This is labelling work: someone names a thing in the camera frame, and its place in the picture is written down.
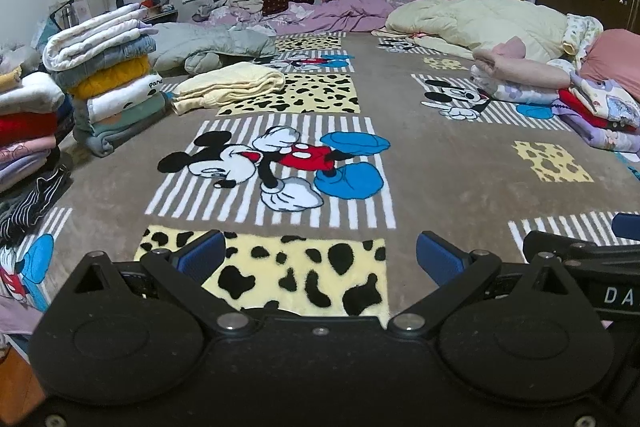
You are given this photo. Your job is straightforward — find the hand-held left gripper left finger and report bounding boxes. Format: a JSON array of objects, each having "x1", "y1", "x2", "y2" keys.
[{"x1": 50, "y1": 229, "x2": 254, "y2": 339}]

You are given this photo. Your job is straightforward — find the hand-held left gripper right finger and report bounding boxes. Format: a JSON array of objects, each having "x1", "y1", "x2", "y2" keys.
[{"x1": 387, "y1": 231, "x2": 597, "y2": 340}]

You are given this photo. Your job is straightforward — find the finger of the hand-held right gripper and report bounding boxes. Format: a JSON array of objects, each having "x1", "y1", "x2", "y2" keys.
[
  {"x1": 612, "y1": 213, "x2": 640, "y2": 242},
  {"x1": 522, "y1": 230, "x2": 608, "y2": 264}
]

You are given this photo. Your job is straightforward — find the cartoon mouse printed blanket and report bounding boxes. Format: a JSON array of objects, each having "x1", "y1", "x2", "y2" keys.
[{"x1": 0, "y1": 31, "x2": 640, "y2": 338}]

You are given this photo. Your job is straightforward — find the white printed folded garment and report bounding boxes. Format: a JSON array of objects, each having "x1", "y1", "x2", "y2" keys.
[{"x1": 570, "y1": 74, "x2": 640, "y2": 134}]

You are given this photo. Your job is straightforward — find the lavender floral folded cloth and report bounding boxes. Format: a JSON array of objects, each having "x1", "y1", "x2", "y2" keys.
[{"x1": 475, "y1": 77, "x2": 562, "y2": 106}]

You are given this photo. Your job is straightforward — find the folded grey towel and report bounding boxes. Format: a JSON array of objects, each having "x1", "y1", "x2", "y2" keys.
[{"x1": 73, "y1": 107, "x2": 168, "y2": 158}]

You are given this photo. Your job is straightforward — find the folded green garment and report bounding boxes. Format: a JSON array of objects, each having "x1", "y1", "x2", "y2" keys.
[{"x1": 92, "y1": 94, "x2": 168, "y2": 132}]

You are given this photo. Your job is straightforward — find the cream folded garment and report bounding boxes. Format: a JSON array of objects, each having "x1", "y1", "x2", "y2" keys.
[{"x1": 171, "y1": 62, "x2": 286, "y2": 116}]

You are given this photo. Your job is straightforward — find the pink pillow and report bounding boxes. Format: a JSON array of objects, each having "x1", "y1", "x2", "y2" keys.
[{"x1": 580, "y1": 29, "x2": 640, "y2": 102}]

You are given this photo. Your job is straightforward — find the folded white panda shirt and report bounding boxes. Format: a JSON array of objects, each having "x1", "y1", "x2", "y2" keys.
[{"x1": 86, "y1": 74, "x2": 168, "y2": 120}]

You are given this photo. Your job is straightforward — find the black striped cloth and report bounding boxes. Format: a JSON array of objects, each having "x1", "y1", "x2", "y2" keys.
[{"x1": 0, "y1": 166, "x2": 72, "y2": 244}]

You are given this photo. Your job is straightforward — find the lilac bed sheet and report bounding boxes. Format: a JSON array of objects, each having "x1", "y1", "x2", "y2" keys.
[{"x1": 0, "y1": 294, "x2": 47, "y2": 339}]

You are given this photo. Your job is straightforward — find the folded pale lavender garment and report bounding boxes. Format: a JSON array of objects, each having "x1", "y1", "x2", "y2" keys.
[{"x1": 0, "y1": 151, "x2": 65, "y2": 194}]

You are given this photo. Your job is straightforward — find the folded yellow knit sweater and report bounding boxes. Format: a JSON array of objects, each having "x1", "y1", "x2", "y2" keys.
[{"x1": 69, "y1": 56, "x2": 152, "y2": 100}]

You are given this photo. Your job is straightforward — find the white floral cloth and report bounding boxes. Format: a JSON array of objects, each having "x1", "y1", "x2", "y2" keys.
[{"x1": 561, "y1": 13, "x2": 606, "y2": 58}]

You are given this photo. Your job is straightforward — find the folded pink garment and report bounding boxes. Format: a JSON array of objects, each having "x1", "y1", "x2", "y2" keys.
[{"x1": 0, "y1": 134, "x2": 57, "y2": 164}]

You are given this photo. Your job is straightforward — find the grey padded jacket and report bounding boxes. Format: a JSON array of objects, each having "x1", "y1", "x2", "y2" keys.
[{"x1": 145, "y1": 23, "x2": 277, "y2": 76}]

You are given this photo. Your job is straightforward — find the folded denim jeans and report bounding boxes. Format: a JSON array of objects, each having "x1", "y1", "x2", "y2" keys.
[{"x1": 54, "y1": 34, "x2": 157, "y2": 90}]

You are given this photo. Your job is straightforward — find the cream duvet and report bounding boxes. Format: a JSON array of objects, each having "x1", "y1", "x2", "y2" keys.
[{"x1": 384, "y1": 0, "x2": 571, "y2": 64}]

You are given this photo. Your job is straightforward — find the white quilted folded blanket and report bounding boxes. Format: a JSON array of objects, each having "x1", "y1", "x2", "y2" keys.
[{"x1": 42, "y1": 4, "x2": 158, "y2": 72}]

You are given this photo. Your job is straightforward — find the purple duvet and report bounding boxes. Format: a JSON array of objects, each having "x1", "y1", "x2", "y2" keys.
[{"x1": 207, "y1": 0, "x2": 403, "y2": 36}]

